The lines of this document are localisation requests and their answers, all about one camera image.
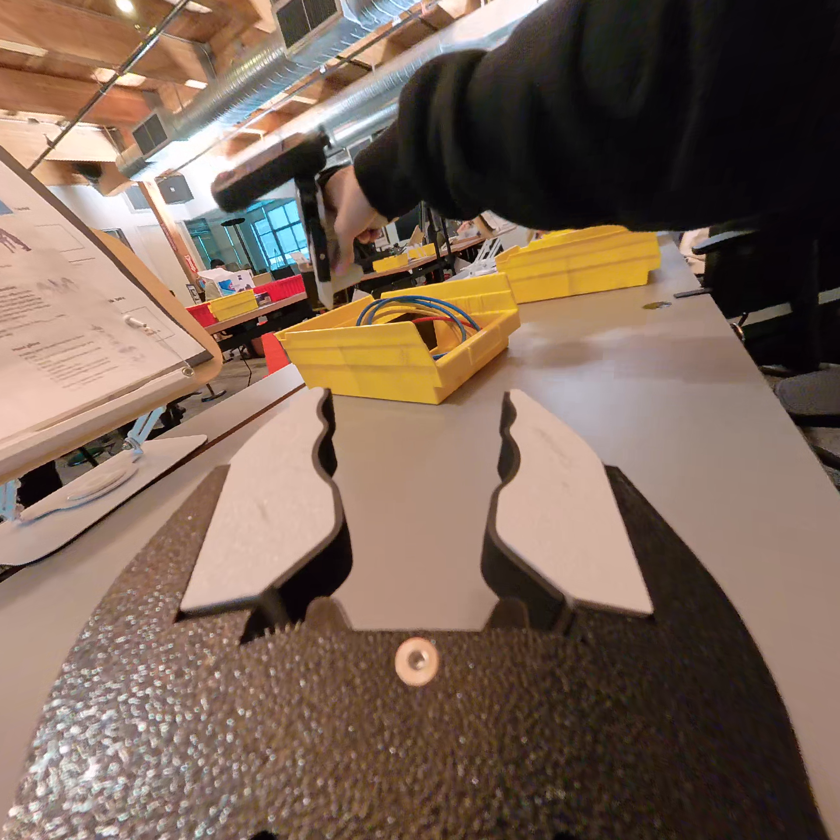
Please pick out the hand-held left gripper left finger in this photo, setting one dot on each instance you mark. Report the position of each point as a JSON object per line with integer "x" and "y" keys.
{"x": 262, "y": 525}

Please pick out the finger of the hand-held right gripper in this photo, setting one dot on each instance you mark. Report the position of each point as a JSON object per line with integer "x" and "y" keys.
{"x": 331, "y": 285}

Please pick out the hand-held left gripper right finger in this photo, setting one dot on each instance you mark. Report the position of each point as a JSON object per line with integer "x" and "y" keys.
{"x": 564, "y": 525}

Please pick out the yellow storage bin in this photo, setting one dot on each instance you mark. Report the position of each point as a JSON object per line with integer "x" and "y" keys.
{"x": 367, "y": 374}
{"x": 577, "y": 269}
{"x": 233, "y": 307}

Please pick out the person's right forearm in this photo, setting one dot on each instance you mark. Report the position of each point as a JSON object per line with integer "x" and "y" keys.
{"x": 590, "y": 118}

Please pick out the grey desk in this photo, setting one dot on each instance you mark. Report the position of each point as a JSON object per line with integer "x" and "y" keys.
{"x": 623, "y": 407}

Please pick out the person's right hand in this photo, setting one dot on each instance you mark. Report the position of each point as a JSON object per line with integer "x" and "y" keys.
{"x": 348, "y": 210}

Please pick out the red storage bin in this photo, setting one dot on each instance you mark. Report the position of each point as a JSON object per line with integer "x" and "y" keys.
{"x": 282, "y": 289}

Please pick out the orange traffic cone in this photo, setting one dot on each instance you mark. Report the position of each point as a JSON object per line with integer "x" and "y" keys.
{"x": 275, "y": 354}

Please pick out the wooden document stand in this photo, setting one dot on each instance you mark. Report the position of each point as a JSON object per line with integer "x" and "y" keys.
{"x": 184, "y": 308}

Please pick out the printed instruction sheet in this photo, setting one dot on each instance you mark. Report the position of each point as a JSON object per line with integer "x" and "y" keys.
{"x": 65, "y": 328}

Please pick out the black flat object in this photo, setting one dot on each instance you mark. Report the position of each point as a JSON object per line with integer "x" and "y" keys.
{"x": 692, "y": 293}

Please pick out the silver ventilation duct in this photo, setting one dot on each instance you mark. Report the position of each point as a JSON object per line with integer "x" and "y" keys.
{"x": 262, "y": 79}

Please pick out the black wall speaker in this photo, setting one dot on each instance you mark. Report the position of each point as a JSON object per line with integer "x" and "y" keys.
{"x": 176, "y": 189}

